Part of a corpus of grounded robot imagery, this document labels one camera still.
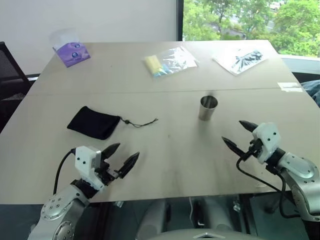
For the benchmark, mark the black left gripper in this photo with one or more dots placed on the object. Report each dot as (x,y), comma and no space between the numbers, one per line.
(106,172)

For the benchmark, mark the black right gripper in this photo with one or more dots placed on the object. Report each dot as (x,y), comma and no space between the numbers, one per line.
(257,148)

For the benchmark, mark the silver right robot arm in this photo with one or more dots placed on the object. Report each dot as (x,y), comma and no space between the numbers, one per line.
(300,170)

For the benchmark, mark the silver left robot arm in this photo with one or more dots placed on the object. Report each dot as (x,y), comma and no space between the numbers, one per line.
(57,207)

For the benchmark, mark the clear bag with black contents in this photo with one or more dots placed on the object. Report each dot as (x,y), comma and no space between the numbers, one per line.
(240,61)

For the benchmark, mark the clear plastic zip bag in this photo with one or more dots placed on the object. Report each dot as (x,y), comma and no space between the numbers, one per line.
(175,60)

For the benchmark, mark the stainless steel cup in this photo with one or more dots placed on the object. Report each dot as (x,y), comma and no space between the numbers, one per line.
(208,110)

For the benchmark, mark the blue denim cloth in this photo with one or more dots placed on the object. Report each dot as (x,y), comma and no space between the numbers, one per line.
(312,92)

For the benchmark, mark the yellow sponge block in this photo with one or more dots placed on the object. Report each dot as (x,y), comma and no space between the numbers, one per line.
(153,63)

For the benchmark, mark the silver robot chest plate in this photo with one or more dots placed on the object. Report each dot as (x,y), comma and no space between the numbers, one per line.
(205,235)

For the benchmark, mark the purple tissue box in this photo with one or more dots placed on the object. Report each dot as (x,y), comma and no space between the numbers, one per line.
(72,53)

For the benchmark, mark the black mesh office chair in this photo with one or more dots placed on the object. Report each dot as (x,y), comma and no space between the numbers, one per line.
(10,72)

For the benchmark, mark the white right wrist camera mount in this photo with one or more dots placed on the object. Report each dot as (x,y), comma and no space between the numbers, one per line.
(268,140)

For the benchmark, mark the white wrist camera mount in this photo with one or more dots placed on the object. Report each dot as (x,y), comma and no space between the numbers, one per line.
(268,140)
(86,160)

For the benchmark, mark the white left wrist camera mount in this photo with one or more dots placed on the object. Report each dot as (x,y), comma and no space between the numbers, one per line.
(86,160)

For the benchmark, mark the dark window frame post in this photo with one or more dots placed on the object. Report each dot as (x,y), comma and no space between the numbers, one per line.
(179,20)

